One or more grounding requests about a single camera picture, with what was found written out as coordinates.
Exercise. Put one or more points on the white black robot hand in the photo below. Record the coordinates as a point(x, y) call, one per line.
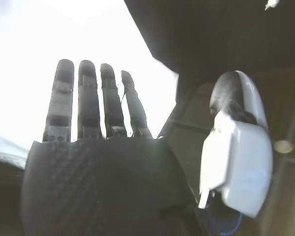
point(100, 184)

